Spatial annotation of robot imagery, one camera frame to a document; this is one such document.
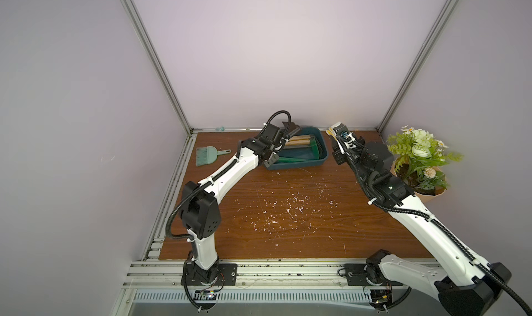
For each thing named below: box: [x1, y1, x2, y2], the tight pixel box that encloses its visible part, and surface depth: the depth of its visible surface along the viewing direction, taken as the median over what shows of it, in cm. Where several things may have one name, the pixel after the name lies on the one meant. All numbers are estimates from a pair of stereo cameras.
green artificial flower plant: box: [386, 126, 464, 190], surface depth 76 cm
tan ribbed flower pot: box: [390, 157, 447, 203], surface depth 83 cm
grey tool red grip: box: [281, 121, 302, 138], surface depth 91 cm
